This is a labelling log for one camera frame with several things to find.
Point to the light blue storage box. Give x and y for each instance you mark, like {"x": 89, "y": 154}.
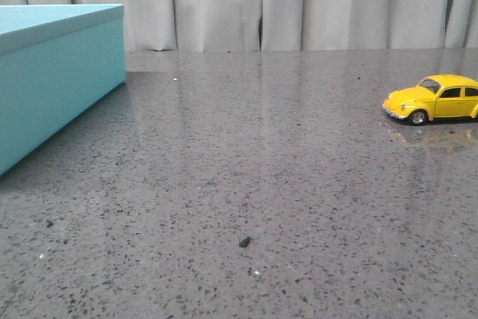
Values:
{"x": 56, "y": 61}

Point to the small black debris crumb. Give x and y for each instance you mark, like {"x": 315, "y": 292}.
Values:
{"x": 245, "y": 242}

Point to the yellow toy beetle car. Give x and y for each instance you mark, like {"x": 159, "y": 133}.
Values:
{"x": 440, "y": 96}

